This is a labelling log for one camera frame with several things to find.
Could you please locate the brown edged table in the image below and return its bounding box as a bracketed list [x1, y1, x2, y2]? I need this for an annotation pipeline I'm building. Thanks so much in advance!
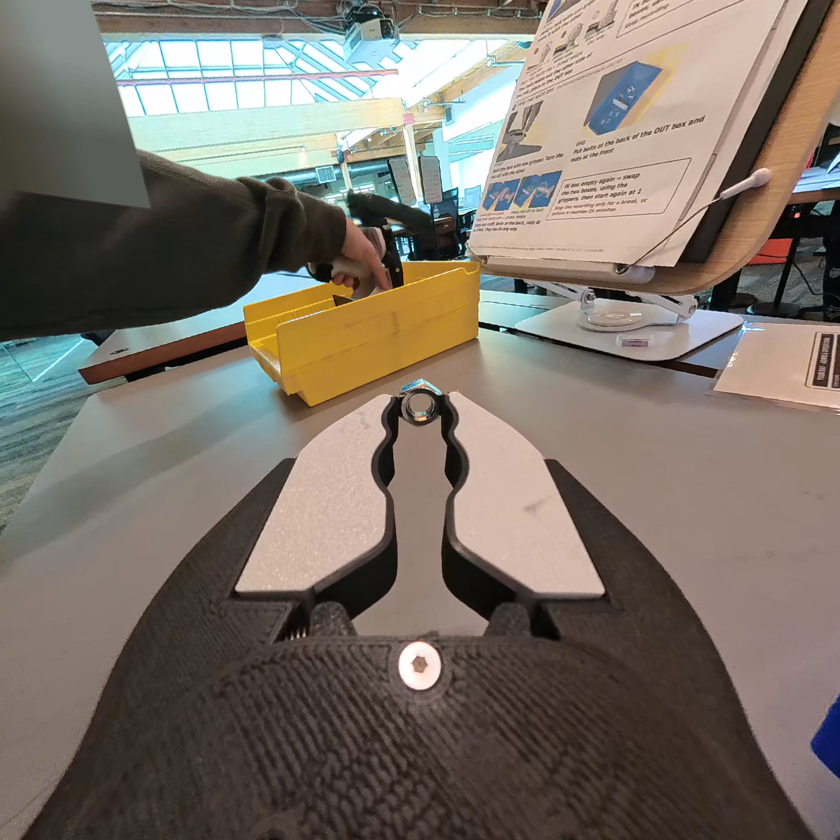
[79, 270, 316, 386]

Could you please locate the ceiling projector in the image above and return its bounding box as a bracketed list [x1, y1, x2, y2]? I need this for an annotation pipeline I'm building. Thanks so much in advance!
[343, 14, 400, 65]

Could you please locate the laminated paper sheet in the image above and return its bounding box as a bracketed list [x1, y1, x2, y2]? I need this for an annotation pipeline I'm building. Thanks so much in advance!
[714, 322, 840, 411]

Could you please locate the steel hex nut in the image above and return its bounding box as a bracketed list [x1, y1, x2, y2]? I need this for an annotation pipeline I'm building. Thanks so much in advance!
[398, 377, 442, 426]

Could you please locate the printed instruction sheet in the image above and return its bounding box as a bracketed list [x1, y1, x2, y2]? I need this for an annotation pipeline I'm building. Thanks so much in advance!
[467, 0, 811, 269]

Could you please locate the person's left forearm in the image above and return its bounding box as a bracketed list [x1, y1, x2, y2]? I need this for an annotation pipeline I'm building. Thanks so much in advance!
[0, 150, 350, 343]

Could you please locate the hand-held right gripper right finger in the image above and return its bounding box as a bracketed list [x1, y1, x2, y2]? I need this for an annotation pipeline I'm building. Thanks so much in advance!
[441, 390, 607, 623]

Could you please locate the wire page holder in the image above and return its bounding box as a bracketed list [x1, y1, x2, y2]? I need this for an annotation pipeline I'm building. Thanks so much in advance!
[616, 167, 774, 275]

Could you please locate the wooden document stand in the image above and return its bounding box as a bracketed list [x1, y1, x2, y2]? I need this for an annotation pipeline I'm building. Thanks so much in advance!
[467, 0, 840, 363]

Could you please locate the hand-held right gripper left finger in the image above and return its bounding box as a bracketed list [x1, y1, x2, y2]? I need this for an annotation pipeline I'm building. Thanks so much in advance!
[234, 394, 401, 621]

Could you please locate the blue plastic bin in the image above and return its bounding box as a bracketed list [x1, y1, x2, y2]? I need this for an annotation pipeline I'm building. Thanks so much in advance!
[810, 712, 840, 783]

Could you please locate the grey desk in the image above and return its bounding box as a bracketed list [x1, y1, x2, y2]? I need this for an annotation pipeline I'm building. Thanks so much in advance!
[0, 314, 840, 840]

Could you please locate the yellow plastic bin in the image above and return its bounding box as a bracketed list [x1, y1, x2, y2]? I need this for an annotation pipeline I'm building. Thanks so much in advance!
[243, 259, 482, 408]

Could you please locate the person's left hand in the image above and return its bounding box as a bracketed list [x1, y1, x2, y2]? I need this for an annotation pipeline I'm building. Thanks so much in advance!
[331, 220, 395, 293]

